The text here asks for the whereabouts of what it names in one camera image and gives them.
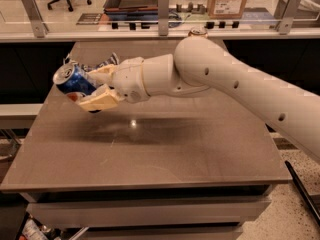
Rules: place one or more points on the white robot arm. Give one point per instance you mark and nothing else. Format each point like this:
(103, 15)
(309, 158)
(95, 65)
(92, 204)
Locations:
(199, 64)

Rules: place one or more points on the left metal railing post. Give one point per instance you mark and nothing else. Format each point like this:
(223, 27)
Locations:
(38, 25)

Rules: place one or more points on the middle metal railing post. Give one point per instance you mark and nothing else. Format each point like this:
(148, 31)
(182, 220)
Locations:
(163, 14)

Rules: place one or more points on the gold soda can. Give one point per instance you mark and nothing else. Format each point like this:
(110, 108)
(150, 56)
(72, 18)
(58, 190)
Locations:
(198, 32)

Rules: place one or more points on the right metal railing post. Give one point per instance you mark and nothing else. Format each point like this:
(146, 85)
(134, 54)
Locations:
(285, 13)

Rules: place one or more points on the blue pepsi can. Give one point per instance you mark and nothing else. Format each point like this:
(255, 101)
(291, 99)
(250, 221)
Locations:
(74, 82)

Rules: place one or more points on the black rod on floor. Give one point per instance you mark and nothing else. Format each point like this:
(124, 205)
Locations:
(309, 201)

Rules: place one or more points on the cardboard box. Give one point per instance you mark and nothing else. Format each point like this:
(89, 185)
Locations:
(225, 9)

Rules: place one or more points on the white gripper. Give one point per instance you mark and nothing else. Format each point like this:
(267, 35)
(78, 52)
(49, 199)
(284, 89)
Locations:
(128, 79)

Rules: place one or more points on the metal railing post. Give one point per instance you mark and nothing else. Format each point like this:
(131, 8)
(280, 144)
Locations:
(285, 13)
(38, 25)
(163, 14)

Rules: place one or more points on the blue chip bag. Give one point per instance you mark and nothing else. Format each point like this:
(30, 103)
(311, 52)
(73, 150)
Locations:
(113, 59)

